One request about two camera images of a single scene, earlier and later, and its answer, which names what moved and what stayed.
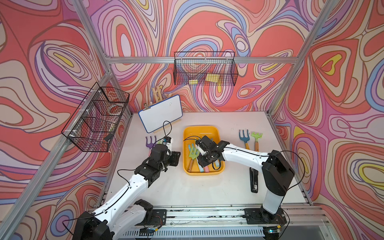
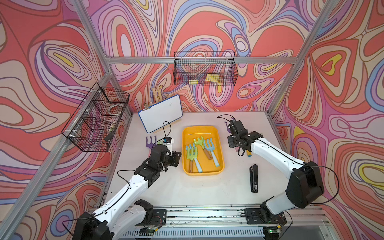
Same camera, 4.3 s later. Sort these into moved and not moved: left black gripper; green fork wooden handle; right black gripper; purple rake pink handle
Moved: right black gripper
Not moved: green fork wooden handle; left black gripper; purple rake pink handle
